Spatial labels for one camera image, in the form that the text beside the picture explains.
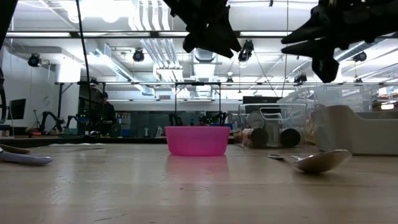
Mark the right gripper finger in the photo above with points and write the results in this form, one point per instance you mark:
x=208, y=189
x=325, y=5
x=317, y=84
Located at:
x=311, y=49
x=306, y=31

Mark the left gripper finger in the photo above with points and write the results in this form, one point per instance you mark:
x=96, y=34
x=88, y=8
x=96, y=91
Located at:
x=228, y=37
x=211, y=46

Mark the green lidded spice jar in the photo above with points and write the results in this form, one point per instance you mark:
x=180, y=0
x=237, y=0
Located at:
x=290, y=137

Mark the pink plastic bowl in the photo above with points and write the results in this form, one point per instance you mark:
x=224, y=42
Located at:
x=197, y=141

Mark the grey plastic tray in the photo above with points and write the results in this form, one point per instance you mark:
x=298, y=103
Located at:
x=351, y=137

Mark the all-metal spoon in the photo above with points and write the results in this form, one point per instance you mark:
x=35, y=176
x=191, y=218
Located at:
x=320, y=161

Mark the black background robot arm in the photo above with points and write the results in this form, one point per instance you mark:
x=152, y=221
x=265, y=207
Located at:
x=72, y=119
x=46, y=116
x=222, y=117
x=174, y=119

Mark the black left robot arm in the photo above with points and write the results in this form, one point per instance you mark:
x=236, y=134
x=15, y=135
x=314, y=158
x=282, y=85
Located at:
x=6, y=15

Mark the black hanging ceiling device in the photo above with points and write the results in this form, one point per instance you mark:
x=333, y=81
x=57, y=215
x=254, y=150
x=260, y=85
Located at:
x=300, y=78
x=245, y=51

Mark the white ceiling pipes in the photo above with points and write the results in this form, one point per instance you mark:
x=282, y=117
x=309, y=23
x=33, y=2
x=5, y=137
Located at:
x=158, y=46

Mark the deep clear plastic bin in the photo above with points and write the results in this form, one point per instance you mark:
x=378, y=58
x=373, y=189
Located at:
x=342, y=96

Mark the black overhead crossbar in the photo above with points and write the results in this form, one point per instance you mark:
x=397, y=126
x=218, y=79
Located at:
x=130, y=34

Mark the person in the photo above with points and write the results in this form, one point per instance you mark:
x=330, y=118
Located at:
x=107, y=113

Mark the black computer monitor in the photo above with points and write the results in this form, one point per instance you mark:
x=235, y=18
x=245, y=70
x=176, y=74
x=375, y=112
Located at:
x=18, y=109

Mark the silver ventilation duct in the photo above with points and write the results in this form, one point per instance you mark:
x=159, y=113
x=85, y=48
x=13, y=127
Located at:
x=205, y=59

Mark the black workstation frame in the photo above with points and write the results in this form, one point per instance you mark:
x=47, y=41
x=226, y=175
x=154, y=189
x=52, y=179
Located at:
x=175, y=105

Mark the dark wall screen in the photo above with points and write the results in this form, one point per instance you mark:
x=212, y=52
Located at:
x=261, y=99

